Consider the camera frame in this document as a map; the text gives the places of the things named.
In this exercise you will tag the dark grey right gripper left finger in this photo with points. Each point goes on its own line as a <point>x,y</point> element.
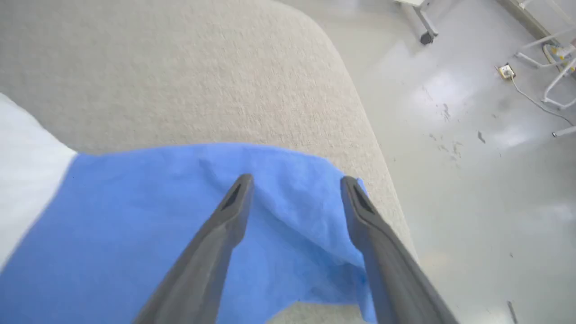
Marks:
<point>202,265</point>

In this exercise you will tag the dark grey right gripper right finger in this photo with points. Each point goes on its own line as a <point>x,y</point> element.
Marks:
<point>396,279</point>

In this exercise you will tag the white cart leg with caster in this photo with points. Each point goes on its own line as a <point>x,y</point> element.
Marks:
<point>425,24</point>

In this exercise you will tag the white tubular metal frame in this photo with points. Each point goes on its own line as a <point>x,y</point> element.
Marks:
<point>555,83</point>

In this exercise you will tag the white floor power socket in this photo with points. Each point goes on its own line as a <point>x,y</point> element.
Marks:
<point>506,72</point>

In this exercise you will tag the blue and white garment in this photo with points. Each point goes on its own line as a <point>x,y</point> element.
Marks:
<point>112,225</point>

